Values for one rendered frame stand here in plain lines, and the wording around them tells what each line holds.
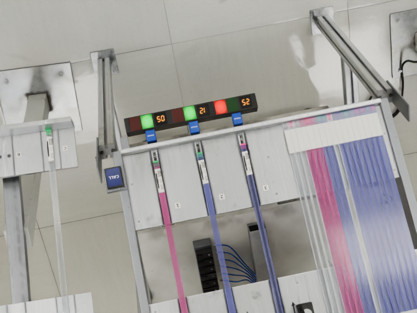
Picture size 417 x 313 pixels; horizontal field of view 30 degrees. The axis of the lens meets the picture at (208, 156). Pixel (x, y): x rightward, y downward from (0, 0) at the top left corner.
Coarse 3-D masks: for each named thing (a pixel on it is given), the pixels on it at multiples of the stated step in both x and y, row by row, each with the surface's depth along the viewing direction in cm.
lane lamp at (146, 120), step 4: (140, 116) 196; (144, 116) 196; (148, 116) 196; (144, 120) 196; (148, 120) 196; (152, 120) 196; (144, 124) 195; (148, 124) 195; (152, 124) 195; (144, 128) 195
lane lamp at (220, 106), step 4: (220, 100) 197; (224, 100) 197; (216, 104) 196; (220, 104) 196; (224, 104) 196; (216, 108) 196; (220, 108) 196; (224, 108) 196; (216, 112) 196; (220, 112) 196; (224, 112) 196
